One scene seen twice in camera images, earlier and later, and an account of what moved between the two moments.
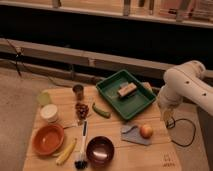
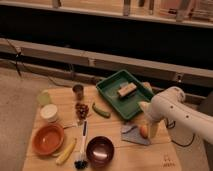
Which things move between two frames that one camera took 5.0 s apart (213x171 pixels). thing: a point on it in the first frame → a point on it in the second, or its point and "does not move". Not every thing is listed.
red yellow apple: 146,131 does not move
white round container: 49,112 does not move
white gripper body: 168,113 → 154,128
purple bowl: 100,151 does not move
